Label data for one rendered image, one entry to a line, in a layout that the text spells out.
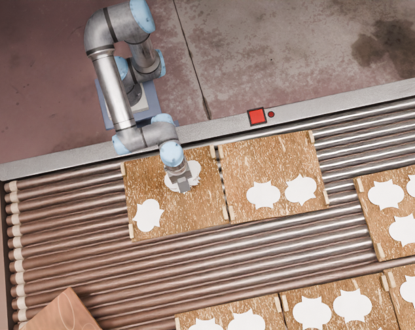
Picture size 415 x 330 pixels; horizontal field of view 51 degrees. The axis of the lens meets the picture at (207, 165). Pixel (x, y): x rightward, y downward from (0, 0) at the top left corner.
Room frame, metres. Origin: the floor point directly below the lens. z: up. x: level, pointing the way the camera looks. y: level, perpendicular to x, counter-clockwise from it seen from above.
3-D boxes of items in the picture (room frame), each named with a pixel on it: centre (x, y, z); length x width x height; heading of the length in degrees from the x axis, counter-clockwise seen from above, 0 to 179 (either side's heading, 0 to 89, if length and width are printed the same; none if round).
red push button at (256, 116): (0.73, -0.26, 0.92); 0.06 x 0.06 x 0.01; 1
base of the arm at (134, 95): (0.98, 0.31, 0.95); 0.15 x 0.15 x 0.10
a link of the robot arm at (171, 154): (0.50, 0.11, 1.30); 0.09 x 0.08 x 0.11; 7
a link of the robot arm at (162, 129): (0.59, 0.14, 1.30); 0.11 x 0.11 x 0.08; 7
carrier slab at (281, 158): (0.45, -0.26, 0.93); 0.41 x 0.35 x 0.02; 89
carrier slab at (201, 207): (0.46, 0.16, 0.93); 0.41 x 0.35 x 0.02; 90
